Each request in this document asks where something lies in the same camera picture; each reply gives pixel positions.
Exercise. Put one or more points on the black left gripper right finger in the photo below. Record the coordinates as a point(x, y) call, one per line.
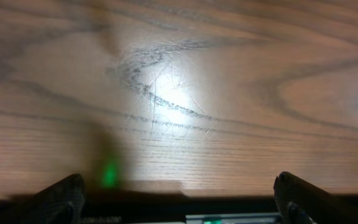
point(299, 201)

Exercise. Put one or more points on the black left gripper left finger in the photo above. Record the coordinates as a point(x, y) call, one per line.
point(61, 202)

